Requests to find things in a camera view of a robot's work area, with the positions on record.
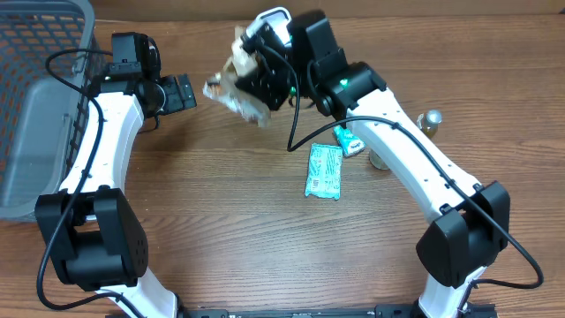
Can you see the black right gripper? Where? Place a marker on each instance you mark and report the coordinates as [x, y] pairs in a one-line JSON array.
[[267, 85]]

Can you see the brown white snack packet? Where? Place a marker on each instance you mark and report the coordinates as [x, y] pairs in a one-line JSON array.
[[222, 88]]

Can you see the green lid white jar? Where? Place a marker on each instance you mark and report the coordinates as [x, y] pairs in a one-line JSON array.
[[376, 161]]

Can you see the white black barcode scanner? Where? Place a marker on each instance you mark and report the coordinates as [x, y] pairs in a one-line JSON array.
[[278, 18]]

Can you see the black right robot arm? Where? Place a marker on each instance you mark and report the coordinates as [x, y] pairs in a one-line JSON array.
[[467, 222]]

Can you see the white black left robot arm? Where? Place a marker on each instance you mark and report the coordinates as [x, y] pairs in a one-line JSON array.
[[96, 247]]

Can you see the yellow dish soap bottle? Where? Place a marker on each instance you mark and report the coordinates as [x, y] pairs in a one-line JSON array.
[[428, 123]]

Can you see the grey plastic mesh basket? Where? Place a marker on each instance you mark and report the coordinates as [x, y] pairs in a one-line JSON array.
[[42, 120]]

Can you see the teal snack packet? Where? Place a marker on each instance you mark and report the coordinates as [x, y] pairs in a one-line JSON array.
[[350, 144]]

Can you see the teal white wet wipes pack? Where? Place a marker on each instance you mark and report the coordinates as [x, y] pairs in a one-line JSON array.
[[324, 172]]

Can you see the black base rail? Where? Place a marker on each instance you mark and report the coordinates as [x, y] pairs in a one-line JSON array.
[[300, 313]]

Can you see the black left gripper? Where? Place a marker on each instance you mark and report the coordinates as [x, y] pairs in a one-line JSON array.
[[178, 102]]

